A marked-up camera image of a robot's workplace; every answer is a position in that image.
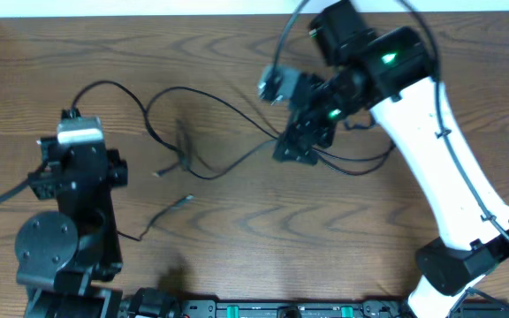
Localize black usb cable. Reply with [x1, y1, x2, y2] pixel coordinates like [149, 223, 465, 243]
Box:
[117, 193, 194, 242]
[71, 79, 397, 181]

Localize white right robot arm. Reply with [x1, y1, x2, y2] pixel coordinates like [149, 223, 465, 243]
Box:
[259, 1, 509, 317]

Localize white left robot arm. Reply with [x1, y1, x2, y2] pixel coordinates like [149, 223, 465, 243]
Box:
[15, 137, 127, 318]

